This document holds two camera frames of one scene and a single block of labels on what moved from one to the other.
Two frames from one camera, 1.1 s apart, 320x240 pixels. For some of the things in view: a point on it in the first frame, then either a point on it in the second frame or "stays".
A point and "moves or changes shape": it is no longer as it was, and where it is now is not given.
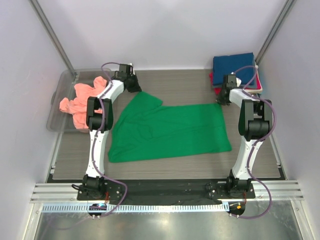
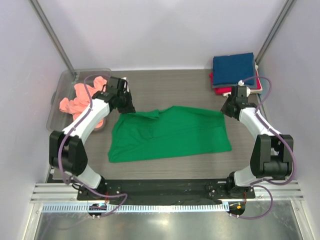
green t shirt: [146, 128] moves or changes shape
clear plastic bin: [60, 121] stays
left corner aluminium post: [53, 36] stays
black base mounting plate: [166, 190] stays
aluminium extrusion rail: [45, 192] stays
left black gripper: [135, 86] → [127, 106]
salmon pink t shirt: [77, 106] stays
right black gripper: [221, 97] → [227, 109]
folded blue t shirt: [225, 65] stays
